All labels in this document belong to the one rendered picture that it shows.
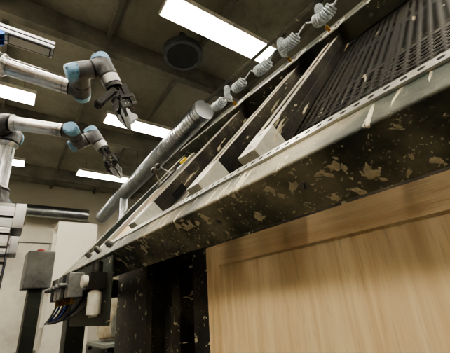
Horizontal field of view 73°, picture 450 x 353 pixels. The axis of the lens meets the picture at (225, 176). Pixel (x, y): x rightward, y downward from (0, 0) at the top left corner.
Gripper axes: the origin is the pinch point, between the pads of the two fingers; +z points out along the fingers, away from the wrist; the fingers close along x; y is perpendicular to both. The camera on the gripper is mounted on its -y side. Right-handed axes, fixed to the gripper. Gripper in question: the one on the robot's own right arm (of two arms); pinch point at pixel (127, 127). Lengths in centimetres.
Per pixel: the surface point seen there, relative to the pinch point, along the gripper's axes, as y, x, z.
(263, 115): 36, -37, 22
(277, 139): 3, -62, 39
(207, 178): -5, -39, 38
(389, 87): -8, -94, 44
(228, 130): 62, 9, 9
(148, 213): -5.2, 4.9, 35.9
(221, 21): 227, 99, -157
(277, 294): -6, -45, 75
